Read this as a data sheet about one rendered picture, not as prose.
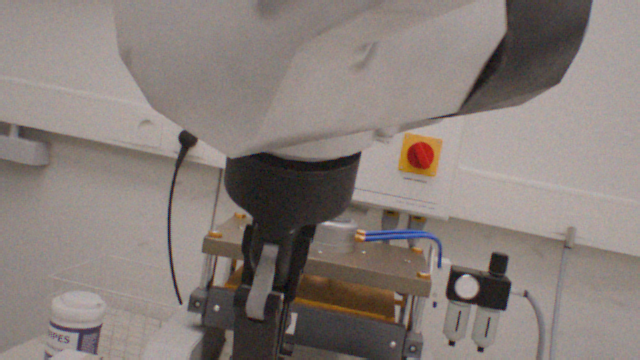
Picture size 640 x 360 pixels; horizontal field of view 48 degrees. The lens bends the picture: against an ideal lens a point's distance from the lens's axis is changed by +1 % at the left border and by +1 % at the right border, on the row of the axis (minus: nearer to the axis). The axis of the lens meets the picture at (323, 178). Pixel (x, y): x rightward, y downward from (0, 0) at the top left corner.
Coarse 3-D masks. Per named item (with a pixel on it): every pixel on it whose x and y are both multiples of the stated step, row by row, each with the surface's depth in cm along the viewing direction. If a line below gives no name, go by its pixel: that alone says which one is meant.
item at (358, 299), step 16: (240, 272) 90; (304, 288) 89; (320, 288) 90; (336, 288) 91; (352, 288) 93; (368, 288) 94; (320, 304) 84; (336, 304) 84; (352, 304) 85; (368, 304) 87; (384, 304) 88; (400, 304) 94
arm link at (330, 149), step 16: (384, 128) 38; (400, 128) 40; (416, 128) 41; (304, 144) 35; (320, 144) 36; (336, 144) 36; (352, 144) 37; (368, 144) 38; (304, 160) 37; (320, 160) 38
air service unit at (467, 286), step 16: (496, 256) 103; (432, 272) 103; (448, 272) 103; (464, 272) 102; (480, 272) 105; (496, 272) 103; (432, 288) 103; (448, 288) 103; (464, 288) 101; (480, 288) 102; (496, 288) 102; (512, 288) 103; (448, 304) 104; (464, 304) 104; (480, 304) 102; (496, 304) 102; (448, 320) 104; (464, 320) 103; (480, 320) 103; (496, 320) 103; (448, 336) 104; (464, 336) 104; (480, 336) 103
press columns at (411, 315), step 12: (204, 264) 85; (228, 264) 100; (204, 276) 85; (228, 276) 100; (204, 288) 85; (408, 300) 98; (420, 300) 83; (408, 312) 99; (420, 312) 83; (408, 324) 84; (420, 324) 84
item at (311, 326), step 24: (216, 288) 83; (192, 312) 83; (216, 312) 83; (312, 312) 82; (336, 312) 82; (288, 336) 83; (312, 336) 82; (336, 336) 82; (360, 336) 82; (384, 336) 82; (408, 336) 82
